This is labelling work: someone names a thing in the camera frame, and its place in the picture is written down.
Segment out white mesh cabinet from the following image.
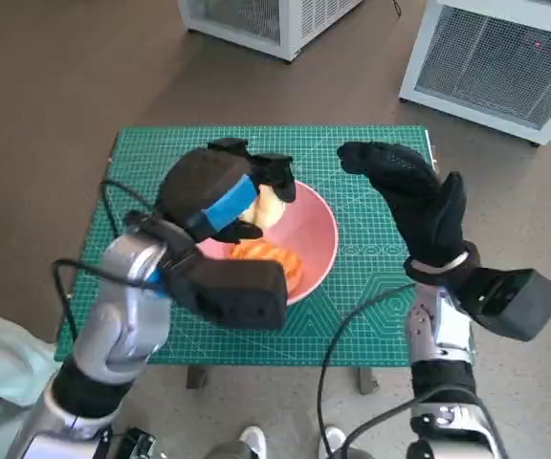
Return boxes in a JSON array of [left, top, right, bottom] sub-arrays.
[[175, 0, 364, 62], [398, 0, 551, 147]]

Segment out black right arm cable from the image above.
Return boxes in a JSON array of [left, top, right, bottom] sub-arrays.
[[342, 384, 501, 459], [316, 282, 416, 459]]

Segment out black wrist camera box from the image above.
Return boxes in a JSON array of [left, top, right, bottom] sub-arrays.
[[163, 255, 290, 331], [454, 267, 551, 342]]

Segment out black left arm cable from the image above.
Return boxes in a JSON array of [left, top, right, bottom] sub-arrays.
[[53, 259, 162, 343], [100, 179, 157, 235]]

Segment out round toy bread bun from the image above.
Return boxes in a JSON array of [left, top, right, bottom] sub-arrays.
[[239, 184, 289, 230]]

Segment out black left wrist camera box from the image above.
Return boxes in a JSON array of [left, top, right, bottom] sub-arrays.
[[163, 255, 290, 331]]

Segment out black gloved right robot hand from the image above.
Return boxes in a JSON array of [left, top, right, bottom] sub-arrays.
[[336, 141, 468, 269]]

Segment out white shoe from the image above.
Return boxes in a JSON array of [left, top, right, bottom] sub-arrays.
[[238, 426, 267, 459], [320, 426, 347, 459]]

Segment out green cutting mat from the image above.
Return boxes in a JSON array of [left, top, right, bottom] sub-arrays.
[[54, 125, 477, 368]]

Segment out dark table leg bracket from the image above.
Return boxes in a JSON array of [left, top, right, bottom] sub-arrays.
[[185, 366, 209, 391], [356, 367, 379, 396]]

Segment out grey robot body shell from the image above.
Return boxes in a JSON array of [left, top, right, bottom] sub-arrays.
[[206, 440, 257, 459]]

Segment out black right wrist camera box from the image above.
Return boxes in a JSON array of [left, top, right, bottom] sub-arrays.
[[454, 267, 551, 342]]

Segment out pink bowl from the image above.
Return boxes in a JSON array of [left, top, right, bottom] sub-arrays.
[[197, 180, 340, 307]]

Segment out black electronic board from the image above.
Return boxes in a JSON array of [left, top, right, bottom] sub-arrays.
[[112, 426, 157, 459]]

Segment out oblong grilled toy bread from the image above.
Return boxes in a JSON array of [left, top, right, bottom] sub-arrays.
[[230, 238, 304, 293]]

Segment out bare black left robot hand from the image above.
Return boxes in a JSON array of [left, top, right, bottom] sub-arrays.
[[153, 137, 298, 245]]

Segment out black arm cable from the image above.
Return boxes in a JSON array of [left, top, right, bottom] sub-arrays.
[[342, 384, 501, 459], [316, 282, 416, 459], [53, 259, 162, 343], [100, 179, 157, 235]]

